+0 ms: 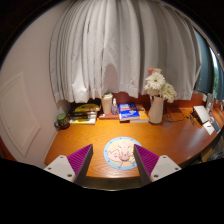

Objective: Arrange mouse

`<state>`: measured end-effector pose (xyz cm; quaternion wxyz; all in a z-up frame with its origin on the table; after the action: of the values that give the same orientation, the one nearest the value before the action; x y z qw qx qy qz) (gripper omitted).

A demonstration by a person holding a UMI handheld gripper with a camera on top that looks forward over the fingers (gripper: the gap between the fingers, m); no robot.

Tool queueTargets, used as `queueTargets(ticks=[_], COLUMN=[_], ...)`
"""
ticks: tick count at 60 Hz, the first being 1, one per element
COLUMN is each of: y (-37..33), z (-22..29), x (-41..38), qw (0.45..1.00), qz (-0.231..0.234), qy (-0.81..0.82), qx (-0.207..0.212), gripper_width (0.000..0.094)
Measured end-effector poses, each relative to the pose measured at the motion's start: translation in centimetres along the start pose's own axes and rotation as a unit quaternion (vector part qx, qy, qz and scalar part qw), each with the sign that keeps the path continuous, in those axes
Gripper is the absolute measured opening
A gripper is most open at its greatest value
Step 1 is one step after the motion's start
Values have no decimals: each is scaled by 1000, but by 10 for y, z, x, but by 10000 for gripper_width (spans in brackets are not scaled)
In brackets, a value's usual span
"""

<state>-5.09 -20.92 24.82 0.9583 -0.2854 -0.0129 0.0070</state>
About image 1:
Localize pink computer mouse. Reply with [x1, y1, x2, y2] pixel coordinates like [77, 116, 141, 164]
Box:
[109, 139, 136, 167]

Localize white ceramic vase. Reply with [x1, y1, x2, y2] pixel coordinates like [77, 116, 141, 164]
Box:
[147, 95, 166, 125]

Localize dark mug with green inside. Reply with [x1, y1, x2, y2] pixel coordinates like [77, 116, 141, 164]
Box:
[54, 112, 71, 131]

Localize thick dark book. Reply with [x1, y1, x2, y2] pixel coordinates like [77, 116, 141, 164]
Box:
[69, 114, 98, 122]

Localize cream tumbler with lid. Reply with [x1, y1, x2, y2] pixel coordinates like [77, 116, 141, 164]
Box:
[101, 92, 114, 115]

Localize round blue-rimmed mouse pad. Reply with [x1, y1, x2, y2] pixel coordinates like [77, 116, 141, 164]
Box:
[103, 136, 143, 171]

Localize dark window pane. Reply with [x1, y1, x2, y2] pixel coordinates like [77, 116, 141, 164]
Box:
[194, 29, 224, 102]

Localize orange book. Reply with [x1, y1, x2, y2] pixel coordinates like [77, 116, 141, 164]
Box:
[129, 105, 150, 124]

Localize black cable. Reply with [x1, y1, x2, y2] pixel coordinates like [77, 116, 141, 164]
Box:
[163, 106, 186, 124]

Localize white and pink flowers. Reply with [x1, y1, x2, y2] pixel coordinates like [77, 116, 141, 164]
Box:
[143, 67, 178, 104]

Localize white pleated curtain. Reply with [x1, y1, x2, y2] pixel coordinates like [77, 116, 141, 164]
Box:
[49, 0, 203, 104]

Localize small clear spray bottle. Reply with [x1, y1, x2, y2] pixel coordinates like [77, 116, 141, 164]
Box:
[111, 97, 119, 116]

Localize white box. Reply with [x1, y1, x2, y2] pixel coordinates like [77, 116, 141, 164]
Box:
[193, 105, 212, 125]

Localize red book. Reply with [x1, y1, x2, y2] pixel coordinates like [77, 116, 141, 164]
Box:
[98, 112, 120, 121]

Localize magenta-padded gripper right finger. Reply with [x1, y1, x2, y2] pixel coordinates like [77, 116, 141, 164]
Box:
[133, 143, 183, 186]

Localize blue book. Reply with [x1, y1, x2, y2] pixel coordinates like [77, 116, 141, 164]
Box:
[118, 102, 141, 122]

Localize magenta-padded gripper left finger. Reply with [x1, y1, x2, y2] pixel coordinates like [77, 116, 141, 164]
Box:
[43, 143, 94, 186]

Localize yellow and white book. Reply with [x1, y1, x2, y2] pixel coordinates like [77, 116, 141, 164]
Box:
[68, 118, 98, 126]

